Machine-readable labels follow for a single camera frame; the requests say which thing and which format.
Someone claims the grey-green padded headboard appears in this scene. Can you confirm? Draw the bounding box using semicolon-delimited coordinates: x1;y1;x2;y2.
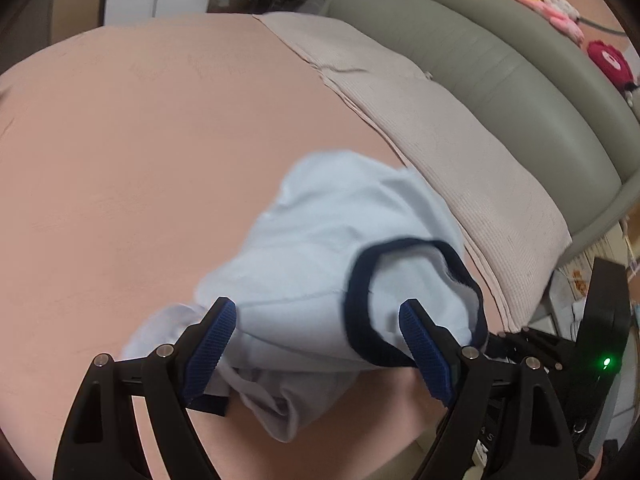
325;0;640;261

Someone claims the red round plush toy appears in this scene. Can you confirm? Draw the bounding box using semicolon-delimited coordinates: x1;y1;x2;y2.
585;40;637;85

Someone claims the pink bed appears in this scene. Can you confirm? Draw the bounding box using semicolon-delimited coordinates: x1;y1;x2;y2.
0;12;501;480

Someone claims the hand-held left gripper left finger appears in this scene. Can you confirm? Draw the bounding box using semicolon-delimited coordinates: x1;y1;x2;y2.
52;297;237;480

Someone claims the light blue navy-trimmed shirt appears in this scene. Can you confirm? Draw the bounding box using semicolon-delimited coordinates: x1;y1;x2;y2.
122;149;488;443

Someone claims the pink plush toy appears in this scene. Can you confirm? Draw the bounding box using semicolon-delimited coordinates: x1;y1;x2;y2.
530;0;584;45

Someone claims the beige ribbed pillow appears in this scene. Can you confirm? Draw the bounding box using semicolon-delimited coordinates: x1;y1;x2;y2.
255;12;573;333

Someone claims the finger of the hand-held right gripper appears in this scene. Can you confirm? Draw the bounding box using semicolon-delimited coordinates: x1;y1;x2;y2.
486;327;577;362

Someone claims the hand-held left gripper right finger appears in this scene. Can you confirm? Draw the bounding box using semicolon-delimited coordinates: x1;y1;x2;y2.
398;299;578;480

